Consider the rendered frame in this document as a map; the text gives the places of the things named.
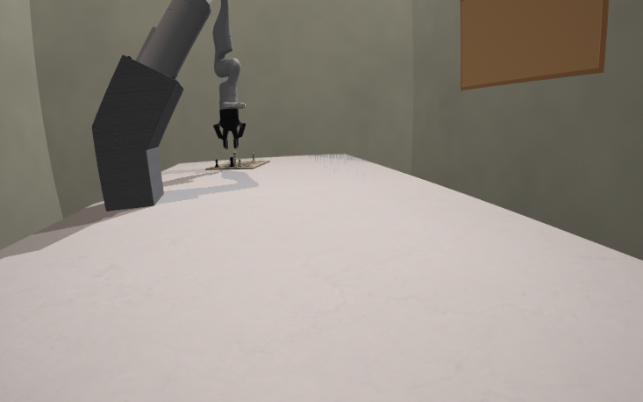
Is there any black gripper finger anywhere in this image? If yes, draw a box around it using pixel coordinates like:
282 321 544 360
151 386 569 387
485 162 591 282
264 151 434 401
232 122 246 148
213 122 230 149

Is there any black and tan chessboard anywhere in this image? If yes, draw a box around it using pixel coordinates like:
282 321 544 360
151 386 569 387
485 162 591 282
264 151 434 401
206 161 270 169

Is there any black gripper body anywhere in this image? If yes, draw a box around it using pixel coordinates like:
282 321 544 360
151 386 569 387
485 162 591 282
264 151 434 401
219 109 239 131

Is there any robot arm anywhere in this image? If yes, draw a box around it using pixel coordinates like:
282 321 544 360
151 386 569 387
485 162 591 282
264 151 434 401
136 0 245 110

